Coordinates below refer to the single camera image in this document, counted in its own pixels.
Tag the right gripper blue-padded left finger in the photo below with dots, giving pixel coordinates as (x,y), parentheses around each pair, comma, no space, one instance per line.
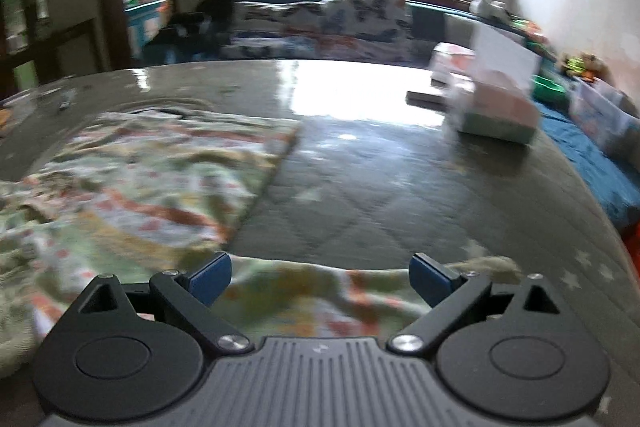
(133,351)

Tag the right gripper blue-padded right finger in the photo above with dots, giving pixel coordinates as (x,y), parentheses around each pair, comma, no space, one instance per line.
(502,352)

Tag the patterned children's fleece jacket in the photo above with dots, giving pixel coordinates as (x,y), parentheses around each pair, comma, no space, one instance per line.
(133,194)

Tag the grey quilted star table cover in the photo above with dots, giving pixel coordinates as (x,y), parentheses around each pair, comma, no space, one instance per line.
(369,180)

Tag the clear plastic storage bin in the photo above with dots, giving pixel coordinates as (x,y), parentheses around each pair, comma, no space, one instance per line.
(606,116)

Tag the black marker pen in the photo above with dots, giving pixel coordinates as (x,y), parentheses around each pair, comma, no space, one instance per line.
(67,99)

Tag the pink tissue box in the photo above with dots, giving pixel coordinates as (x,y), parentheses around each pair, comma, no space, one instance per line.
(489,88)

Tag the green bowl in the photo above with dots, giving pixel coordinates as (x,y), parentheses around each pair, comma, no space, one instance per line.
(547,91)

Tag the grey white cushion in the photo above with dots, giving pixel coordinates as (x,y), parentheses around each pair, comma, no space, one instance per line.
(460,30)

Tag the dark wooden shelf cabinet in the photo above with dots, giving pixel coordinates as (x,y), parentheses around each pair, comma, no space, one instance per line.
(34,52)

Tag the black bag on sofa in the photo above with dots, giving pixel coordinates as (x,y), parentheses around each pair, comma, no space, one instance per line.
(192,36)

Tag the blue white cabinet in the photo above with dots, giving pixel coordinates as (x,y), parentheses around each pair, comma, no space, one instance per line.
(143,23)

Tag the white plush toy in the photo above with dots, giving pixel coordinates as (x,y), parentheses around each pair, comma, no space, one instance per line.
(490,10)

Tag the butterfly print pillow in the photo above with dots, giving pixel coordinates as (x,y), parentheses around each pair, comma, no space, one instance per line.
(372,31)

